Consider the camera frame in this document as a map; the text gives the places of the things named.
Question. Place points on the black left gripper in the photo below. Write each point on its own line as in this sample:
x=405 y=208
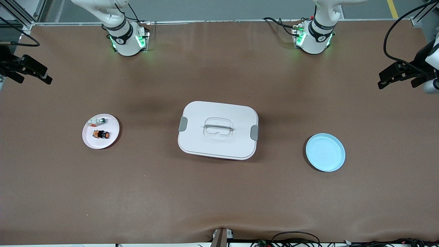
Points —
x=412 y=69

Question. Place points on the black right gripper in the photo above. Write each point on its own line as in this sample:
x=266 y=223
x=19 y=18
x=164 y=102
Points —
x=7 y=63

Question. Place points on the orange black push-button switch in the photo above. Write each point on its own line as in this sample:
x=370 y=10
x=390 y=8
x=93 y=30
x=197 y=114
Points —
x=103 y=134

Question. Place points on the white lidded storage box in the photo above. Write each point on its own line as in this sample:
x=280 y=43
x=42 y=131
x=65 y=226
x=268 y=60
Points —
x=219 y=145

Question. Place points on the pink round plate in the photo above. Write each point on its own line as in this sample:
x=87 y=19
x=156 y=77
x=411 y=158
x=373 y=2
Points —
x=99 y=143

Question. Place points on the light blue round plate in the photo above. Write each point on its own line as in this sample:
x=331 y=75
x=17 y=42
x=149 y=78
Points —
x=325 y=154

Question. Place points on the brown table mat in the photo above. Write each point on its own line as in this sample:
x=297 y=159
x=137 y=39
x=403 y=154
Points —
x=219 y=199

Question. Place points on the aluminium frame profile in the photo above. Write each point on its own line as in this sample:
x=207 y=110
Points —
x=20 y=15
x=422 y=15

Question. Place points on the green white push-button switch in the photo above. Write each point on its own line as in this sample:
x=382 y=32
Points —
x=102 y=120

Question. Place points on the brown camera mount post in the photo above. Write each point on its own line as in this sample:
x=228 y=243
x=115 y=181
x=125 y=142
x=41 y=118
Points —
x=221 y=238

